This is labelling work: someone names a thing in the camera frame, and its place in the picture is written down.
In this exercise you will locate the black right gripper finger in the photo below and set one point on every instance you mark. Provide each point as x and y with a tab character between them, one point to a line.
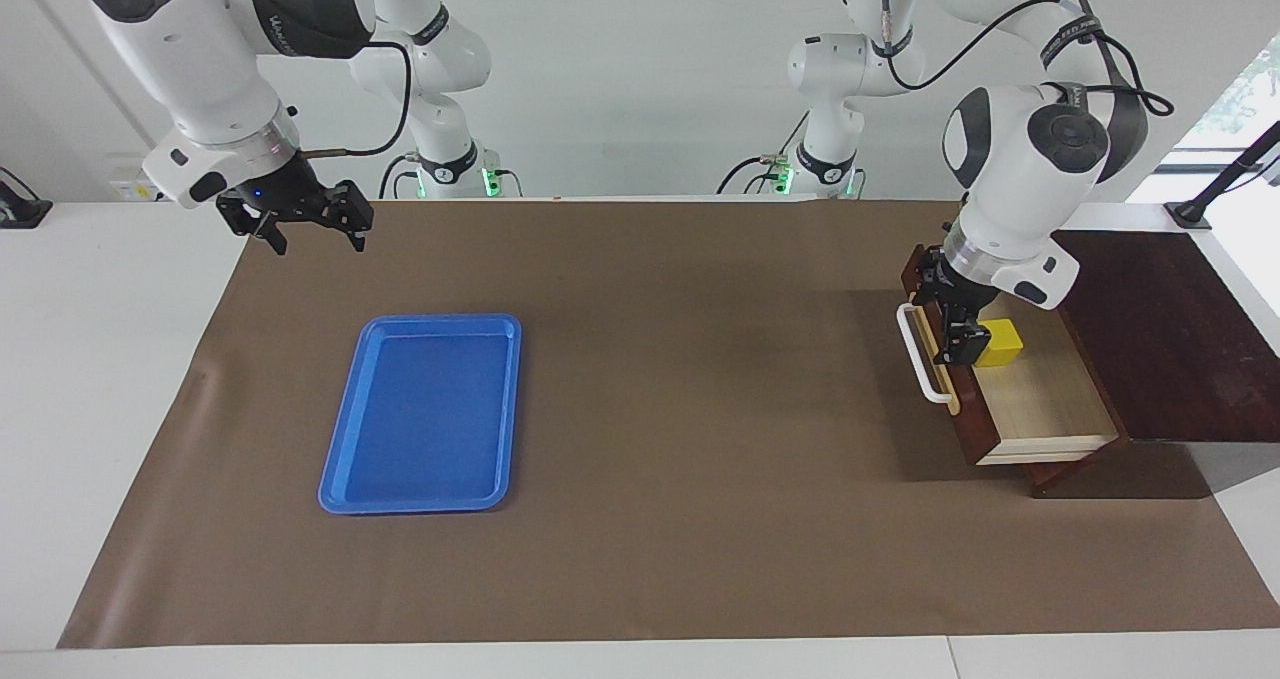
358	221
275	237

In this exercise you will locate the blue plastic tray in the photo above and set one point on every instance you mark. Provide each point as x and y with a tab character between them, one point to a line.
420	419

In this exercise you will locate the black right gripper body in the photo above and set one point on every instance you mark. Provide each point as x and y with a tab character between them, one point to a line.
290	199

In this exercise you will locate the dark brown wooden cabinet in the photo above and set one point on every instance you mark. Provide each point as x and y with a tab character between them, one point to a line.
1170	329

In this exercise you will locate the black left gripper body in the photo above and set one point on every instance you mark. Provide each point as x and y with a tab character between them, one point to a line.
950	284

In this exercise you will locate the yellow block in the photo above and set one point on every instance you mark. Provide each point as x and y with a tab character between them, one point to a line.
1002	344

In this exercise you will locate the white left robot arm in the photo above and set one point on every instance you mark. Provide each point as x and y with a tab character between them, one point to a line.
1010	189

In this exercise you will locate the white wall socket box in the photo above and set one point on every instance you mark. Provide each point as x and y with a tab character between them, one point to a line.
135	187

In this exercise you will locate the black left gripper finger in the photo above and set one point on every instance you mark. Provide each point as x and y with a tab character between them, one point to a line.
962	344

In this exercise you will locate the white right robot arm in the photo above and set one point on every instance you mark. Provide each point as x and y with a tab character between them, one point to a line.
190	59

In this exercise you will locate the black camera stand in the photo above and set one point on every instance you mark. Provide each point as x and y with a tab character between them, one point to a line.
1225	174

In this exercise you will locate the brown table mat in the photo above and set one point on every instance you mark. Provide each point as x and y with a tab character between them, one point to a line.
650	519

